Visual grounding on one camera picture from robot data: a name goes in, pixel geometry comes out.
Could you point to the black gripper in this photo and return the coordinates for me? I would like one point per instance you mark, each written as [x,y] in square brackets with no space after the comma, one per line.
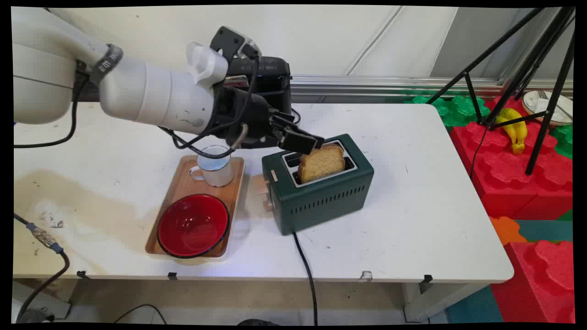
[245,117]

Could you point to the toast bread slice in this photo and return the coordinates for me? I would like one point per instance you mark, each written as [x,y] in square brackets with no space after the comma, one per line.
[322,163]

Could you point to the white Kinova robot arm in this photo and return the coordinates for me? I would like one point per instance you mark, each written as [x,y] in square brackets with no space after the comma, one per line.
[146,94]

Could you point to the black coffee machine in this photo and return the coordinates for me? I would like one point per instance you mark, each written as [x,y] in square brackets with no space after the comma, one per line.
[270,85]

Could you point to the dark green toaster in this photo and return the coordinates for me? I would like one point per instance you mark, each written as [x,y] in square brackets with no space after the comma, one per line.
[321,188]

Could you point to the white enamel mug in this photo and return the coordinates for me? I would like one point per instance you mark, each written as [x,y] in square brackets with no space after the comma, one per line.
[215,167]

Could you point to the wooden serving tray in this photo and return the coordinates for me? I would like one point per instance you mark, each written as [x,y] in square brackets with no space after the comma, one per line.
[195,206]

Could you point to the red bowl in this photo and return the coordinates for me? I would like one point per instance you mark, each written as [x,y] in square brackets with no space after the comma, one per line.
[193,225]

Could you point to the green foam block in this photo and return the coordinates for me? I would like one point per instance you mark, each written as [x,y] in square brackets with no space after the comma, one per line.
[451,110]

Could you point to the yellow toy banana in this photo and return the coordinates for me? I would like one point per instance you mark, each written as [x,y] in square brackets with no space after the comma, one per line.
[514,128]

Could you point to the red foam block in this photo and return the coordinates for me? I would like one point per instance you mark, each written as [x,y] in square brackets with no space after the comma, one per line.
[518,178]

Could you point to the orange foam block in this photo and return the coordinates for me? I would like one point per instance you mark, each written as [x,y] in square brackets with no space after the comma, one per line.
[506,229]

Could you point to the white plate with fork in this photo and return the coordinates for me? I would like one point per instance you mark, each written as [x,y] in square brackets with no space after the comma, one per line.
[548,107]

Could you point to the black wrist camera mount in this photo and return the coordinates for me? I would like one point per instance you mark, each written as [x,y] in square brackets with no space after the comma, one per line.
[234,43]

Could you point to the black camera tripod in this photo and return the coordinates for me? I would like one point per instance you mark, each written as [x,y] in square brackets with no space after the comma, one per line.
[527,73]

